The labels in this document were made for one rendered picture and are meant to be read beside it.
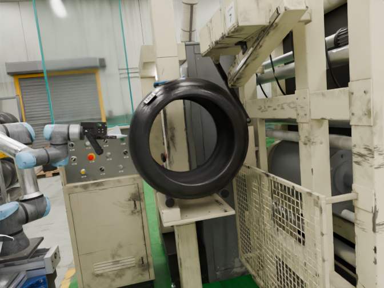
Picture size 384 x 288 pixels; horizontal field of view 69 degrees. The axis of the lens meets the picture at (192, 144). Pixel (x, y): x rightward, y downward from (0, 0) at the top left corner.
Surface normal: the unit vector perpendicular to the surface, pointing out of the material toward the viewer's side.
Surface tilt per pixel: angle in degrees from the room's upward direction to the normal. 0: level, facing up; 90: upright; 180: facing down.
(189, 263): 90
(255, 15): 90
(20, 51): 90
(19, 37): 90
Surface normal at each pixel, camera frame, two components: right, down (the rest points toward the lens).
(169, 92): 0.12, -0.07
